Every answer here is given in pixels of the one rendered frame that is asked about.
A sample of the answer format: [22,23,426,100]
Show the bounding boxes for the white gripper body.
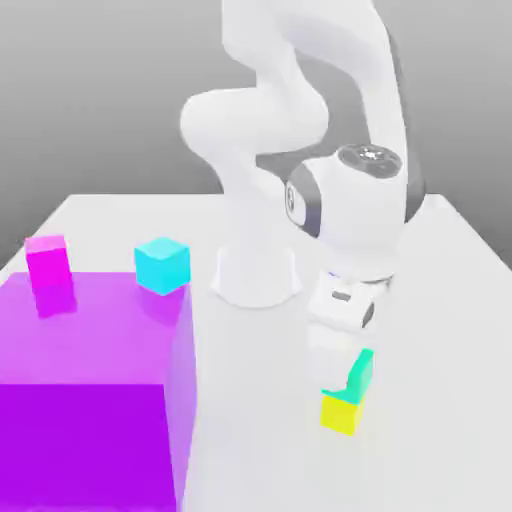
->
[306,322,363,392]

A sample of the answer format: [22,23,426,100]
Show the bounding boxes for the small teal cube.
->
[320,347,376,404]

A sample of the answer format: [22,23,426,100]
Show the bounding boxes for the small yellow cube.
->
[319,393,368,438]

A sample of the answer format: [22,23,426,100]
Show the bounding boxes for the small cyan cube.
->
[133,236,192,298]

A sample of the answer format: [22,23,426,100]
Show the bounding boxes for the small magenta cube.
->
[23,234,76,292]

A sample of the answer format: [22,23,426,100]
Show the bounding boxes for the large purple box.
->
[0,271,198,512]

